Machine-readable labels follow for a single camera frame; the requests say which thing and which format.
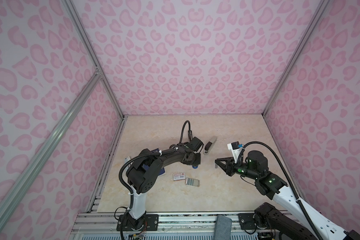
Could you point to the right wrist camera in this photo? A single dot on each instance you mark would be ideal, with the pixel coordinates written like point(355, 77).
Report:
point(236, 149)

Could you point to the staple tray with staples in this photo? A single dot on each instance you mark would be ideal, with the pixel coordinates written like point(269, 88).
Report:
point(192, 182)

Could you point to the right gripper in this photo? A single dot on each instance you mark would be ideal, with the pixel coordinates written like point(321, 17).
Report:
point(229, 168)

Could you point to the grey foam block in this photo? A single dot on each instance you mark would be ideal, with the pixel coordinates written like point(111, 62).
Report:
point(223, 227)

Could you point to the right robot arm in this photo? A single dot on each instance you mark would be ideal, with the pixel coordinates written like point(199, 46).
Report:
point(309, 224)

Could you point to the left aluminium frame beam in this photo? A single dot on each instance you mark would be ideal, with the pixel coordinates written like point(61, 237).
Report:
point(19, 189)

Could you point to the aluminium corner frame post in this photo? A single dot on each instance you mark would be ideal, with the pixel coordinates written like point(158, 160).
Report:
point(311, 27)

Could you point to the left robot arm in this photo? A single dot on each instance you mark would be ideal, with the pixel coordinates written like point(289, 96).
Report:
point(140, 173)

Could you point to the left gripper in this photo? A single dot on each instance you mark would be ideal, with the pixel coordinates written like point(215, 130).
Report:
point(198, 162)

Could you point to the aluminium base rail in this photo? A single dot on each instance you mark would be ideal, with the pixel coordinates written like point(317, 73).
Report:
point(171, 226)

